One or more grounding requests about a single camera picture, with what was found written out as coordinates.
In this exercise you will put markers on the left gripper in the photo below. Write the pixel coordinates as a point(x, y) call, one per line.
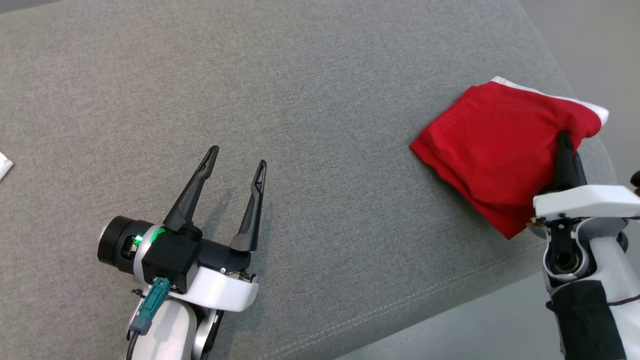
point(220, 290)

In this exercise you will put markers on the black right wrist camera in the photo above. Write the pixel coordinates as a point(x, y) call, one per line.
point(636, 179)

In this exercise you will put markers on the red shorts with white band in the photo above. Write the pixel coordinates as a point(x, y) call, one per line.
point(490, 145)

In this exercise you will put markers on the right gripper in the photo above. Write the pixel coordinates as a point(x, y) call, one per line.
point(590, 202)

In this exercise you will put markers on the red shirt with striped trim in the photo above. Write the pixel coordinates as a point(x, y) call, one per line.
point(4, 165)

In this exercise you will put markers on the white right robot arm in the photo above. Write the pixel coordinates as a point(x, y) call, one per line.
point(605, 260)

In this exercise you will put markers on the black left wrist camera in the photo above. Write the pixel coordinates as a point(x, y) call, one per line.
point(172, 260)

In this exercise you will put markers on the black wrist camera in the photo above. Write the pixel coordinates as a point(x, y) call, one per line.
point(172, 260)
point(636, 179)

